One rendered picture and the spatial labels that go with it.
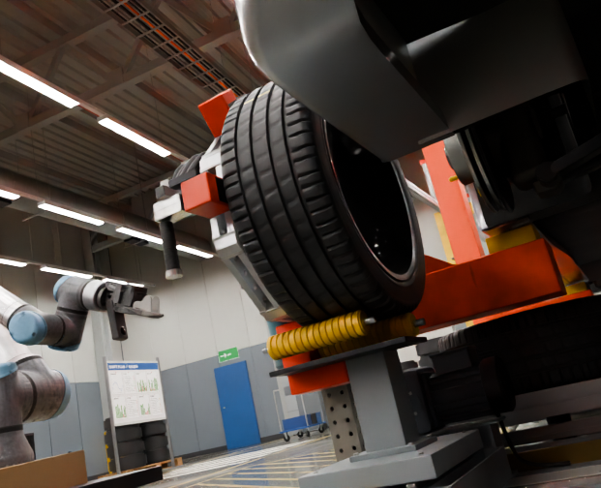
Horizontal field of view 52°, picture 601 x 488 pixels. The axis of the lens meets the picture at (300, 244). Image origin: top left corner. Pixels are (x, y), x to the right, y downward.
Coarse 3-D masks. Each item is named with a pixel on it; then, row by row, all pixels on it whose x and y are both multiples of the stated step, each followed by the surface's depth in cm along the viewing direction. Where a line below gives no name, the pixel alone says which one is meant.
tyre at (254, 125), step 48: (288, 96) 132; (240, 144) 133; (288, 144) 127; (240, 192) 130; (288, 192) 125; (336, 192) 126; (240, 240) 132; (288, 240) 127; (336, 240) 124; (288, 288) 134; (336, 288) 131; (384, 288) 133
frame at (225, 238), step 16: (208, 160) 143; (224, 224) 142; (224, 240) 138; (224, 256) 139; (240, 256) 138; (240, 272) 142; (256, 288) 146; (256, 304) 146; (272, 304) 145; (272, 320) 150; (288, 320) 155
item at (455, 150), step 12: (468, 132) 128; (444, 144) 139; (456, 144) 138; (468, 144) 135; (456, 156) 138; (468, 156) 129; (480, 156) 131; (456, 168) 139; (468, 168) 139; (480, 168) 129; (468, 180) 142; (480, 180) 133; (480, 192) 132; (492, 192) 132; (492, 204) 137
